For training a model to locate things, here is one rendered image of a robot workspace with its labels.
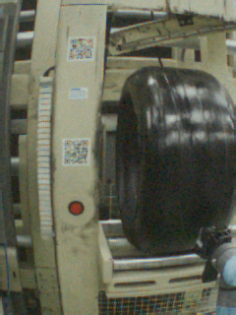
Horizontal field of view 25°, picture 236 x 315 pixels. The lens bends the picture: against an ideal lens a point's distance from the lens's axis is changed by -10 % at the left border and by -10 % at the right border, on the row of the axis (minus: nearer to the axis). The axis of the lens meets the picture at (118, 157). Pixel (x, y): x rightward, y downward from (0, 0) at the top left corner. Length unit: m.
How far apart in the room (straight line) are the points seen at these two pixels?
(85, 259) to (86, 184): 0.24
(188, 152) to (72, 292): 0.62
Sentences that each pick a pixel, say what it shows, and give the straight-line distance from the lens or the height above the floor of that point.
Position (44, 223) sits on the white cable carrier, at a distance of 1.59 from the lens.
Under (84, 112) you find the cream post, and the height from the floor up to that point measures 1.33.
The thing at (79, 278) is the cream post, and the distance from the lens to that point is 1.67.
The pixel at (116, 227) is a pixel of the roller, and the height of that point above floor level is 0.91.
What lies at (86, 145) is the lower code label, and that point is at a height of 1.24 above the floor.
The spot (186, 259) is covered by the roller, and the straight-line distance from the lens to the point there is 1.61.
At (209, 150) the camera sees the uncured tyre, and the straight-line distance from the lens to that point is 1.39.
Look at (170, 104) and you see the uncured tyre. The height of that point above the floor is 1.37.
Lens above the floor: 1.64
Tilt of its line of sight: 17 degrees down
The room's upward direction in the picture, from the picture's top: 2 degrees clockwise
